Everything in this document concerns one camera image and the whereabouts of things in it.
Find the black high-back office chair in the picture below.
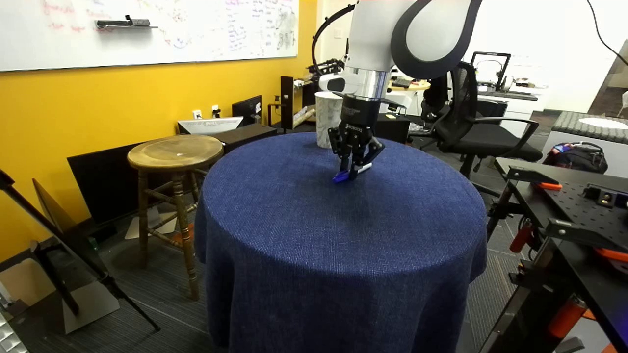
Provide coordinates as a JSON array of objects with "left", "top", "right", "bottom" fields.
[{"left": 421, "top": 76, "right": 453, "bottom": 123}]

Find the black bag with red trim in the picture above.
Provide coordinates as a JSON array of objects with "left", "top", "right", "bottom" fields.
[{"left": 541, "top": 139, "right": 610, "bottom": 174}]

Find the low black panel cabinet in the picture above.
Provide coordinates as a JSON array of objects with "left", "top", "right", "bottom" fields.
[{"left": 66, "top": 123, "right": 280, "bottom": 223}]

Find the black mesh office chair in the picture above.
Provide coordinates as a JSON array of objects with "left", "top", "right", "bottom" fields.
[{"left": 433, "top": 58, "right": 545, "bottom": 182}]

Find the blue round tablecloth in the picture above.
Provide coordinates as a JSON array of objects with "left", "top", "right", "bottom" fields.
[{"left": 192, "top": 131, "right": 488, "bottom": 353}]

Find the white rectangular basin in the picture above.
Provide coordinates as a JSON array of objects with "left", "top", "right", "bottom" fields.
[{"left": 176, "top": 115, "right": 245, "bottom": 137}]

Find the black open frame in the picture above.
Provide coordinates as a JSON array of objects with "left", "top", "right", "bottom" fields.
[{"left": 468, "top": 49, "right": 514, "bottom": 92}]

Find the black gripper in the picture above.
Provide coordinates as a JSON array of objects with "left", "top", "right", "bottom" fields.
[{"left": 327, "top": 92, "right": 386, "bottom": 178}]

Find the grey tripod base plate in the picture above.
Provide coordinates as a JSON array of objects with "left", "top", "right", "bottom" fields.
[{"left": 60, "top": 278, "right": 121, "bottom": 335}]

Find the wall whiteboard with writing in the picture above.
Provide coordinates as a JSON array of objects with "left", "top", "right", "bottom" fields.
[{"left": 0, "top": 0, "right": 300, "bottom": 74}]

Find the black hanging cable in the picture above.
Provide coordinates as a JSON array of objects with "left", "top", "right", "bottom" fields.
[{"left": 584, "top": 0, "right": 628, "bottom": 66}]

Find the round wooden stool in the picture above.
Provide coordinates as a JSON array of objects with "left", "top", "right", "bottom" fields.
[{"left": 125, "top": 133, "right": 225, "bottom": 302}]

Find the blue capped white marker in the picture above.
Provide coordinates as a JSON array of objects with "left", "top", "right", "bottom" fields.
[{"left": 329, "top": 160, "right": 374, "bottom": 188}]

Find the black upright speaker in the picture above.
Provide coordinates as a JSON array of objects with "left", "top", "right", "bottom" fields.
[{"left": 278, "top": 74, "right": 296, "bottom": 131}]

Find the black tripod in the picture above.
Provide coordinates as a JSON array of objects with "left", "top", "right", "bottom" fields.
[{"left": 0, "top": 168, "right": 160, "bottom": 333}]

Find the grey foam mat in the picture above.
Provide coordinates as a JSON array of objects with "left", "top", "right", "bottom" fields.
[{"left": 553, "top": 107, "right": 628, "bottom": 143}]

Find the black whiteboard eraser holder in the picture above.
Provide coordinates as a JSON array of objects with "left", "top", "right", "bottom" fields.
[{"left": 94, "top": 13, "right": 158, "bottom": 31}]

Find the black perforated workbench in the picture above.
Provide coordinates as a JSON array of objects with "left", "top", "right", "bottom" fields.
[{"left": 478, "top": 154, "right": 628, "bottom": 353}]

